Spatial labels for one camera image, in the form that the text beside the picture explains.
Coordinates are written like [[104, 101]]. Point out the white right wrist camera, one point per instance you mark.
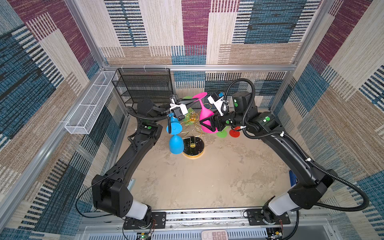
[[218, 100]]

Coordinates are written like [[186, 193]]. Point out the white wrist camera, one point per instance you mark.
[[174, 99], [218, 100]]

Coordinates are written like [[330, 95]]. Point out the pink wine glass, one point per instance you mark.
[[204, 112]]

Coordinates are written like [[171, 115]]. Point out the blue clip tool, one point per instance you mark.
[[293, 178]]

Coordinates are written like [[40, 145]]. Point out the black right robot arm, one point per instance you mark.
[[313, 182]]

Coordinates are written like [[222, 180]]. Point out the red wine glass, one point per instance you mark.
[[235, 133]]

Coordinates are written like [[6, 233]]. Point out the black wire shelf rack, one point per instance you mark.
[[134, 85]]

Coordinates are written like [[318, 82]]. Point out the white wire mesh basket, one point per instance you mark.
[[87, 112]]

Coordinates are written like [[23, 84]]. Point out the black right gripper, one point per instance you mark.
[[215, 118]]

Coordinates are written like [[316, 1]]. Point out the light blue flat device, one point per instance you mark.
[[131, 184]]

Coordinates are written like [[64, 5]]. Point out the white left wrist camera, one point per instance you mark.
[[174, 99]]

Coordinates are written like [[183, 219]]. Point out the blue wine glass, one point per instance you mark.
[[174, 120], [176, 143]]

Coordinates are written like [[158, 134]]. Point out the pink keypad device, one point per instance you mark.
[[215, 235]]

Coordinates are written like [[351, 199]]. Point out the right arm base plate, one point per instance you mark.
[[258, 217]]

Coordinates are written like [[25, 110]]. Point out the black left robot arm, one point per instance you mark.
[[110, 191]]

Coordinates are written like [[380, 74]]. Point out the gold wine glass rack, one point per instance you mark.
[[192, 134]]

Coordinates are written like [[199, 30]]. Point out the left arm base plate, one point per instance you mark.
[[155, 220]]

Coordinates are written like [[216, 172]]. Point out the green wine glass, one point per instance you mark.
[[222, 134], [190, 111]]

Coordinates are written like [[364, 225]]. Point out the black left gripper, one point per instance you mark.
[[185, 103]]

